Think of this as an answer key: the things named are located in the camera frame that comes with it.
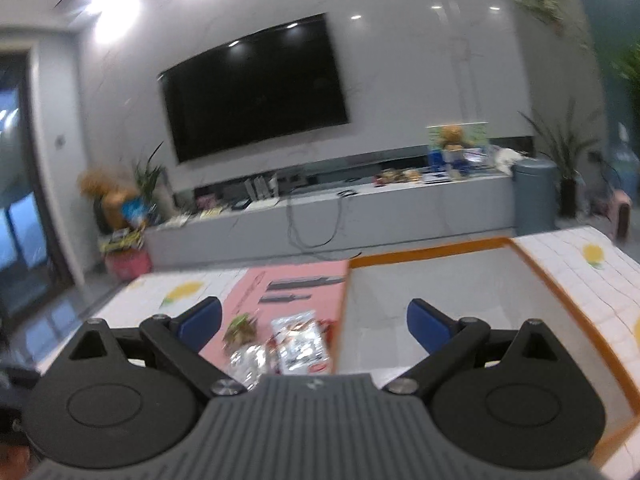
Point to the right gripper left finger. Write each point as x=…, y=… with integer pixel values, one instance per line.
x=118, y=397

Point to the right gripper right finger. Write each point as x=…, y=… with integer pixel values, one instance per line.
x=511, y=398

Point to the clear bread snack packet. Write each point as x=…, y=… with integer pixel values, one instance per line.
x=249, y=364

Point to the green pea snack packet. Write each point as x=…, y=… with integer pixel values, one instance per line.
x=242, y=330

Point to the white stick snack packet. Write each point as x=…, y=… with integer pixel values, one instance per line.
x=300, y=346

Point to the red snack packet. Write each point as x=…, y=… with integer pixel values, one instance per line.
x=327, y=329

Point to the white lemon grid tablecloth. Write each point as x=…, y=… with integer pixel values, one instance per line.
x=169, y=293

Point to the orange cardboard box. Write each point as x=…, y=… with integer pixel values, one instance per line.
x=585, y=289

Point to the pink basket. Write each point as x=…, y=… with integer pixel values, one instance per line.
x=127, y=265

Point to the glass sliding door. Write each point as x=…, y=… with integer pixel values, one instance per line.
x=34, y=270

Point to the pink restaurant placemat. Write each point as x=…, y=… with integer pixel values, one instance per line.
x=270, y=292

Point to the potted plant left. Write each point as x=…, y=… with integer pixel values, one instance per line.
x=146, y=175

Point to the large teddy bear left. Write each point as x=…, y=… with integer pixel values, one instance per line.
x=106, y=194

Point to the grey round trash bin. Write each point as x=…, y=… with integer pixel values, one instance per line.
x=534, y=195

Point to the white wifi router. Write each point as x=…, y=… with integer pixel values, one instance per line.
x=262, y=192

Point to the teddy bear on console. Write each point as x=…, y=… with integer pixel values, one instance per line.
x=460, y=150

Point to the potted grass plant right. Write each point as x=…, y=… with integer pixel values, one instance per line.
x=565, y=142

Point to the hanging ivy plant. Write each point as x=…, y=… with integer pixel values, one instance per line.
x=552, y=14

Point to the black wall television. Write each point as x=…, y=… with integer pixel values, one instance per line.
x=276, y=82

